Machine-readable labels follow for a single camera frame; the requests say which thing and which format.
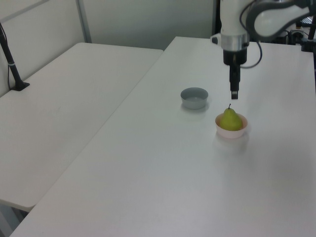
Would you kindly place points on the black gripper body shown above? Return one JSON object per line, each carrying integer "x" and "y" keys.
{"x": 235, "y": 57}

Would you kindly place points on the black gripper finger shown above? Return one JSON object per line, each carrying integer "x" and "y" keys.
{"x": 234, "y": 81}

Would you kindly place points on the green pear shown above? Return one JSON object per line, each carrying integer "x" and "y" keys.
{"x": 230, "y": 121}

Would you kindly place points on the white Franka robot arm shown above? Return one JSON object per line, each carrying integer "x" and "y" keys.
{"x": 232, "y": 19}

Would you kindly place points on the grey plastic bowl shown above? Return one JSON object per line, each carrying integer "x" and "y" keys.
{"x": 195, "y": 103}

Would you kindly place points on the pink plastic bowl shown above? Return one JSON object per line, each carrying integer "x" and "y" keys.
{"x": 230, "y": 134}

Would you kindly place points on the grey background equipment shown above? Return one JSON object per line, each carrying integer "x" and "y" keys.
{"x": 292, "y": 34}

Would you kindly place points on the black clamp pole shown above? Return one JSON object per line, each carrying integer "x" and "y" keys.
{"x": 310, "y": 37}

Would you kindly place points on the white side table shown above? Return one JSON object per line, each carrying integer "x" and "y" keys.
{"x": 61, "y": 103}

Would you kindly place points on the grey metal frame post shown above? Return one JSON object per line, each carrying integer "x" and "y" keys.
{"x": 84, "y": 22}

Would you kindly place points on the black camera pole stand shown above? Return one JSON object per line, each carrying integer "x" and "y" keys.
{"x": 12, "y": 66}

